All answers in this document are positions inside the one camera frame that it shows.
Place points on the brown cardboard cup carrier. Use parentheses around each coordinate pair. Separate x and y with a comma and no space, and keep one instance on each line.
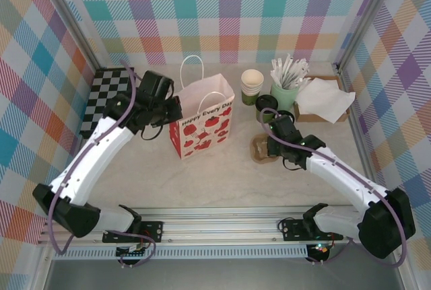
(259,150)

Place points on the white red paper gift bag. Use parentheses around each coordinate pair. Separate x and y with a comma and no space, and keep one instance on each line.
(202,132)

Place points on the black plastic cup lid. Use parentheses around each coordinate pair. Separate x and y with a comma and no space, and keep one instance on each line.
(267,101)

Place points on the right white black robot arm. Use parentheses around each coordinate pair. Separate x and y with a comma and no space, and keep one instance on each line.
(343,175)

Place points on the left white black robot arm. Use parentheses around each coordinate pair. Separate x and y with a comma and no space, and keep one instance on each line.
(91,165)

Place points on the mint green straw holder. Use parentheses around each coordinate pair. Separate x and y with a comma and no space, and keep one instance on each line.
(284,98)

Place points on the black grey chessboard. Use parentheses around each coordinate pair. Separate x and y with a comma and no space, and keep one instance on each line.
(101,79)

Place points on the brown cardboard napkin box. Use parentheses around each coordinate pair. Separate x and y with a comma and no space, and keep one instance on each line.
(341,116)

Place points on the stack of green paper cups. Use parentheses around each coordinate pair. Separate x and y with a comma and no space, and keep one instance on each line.
(252,84)

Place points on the small electronics board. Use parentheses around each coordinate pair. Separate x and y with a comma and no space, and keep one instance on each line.
(133,251)
(321,249)

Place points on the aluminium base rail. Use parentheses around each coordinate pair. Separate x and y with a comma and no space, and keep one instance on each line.
(219,227)

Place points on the aluminium frame post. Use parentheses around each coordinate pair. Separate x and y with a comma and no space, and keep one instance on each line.
(75,17)
(367,17)

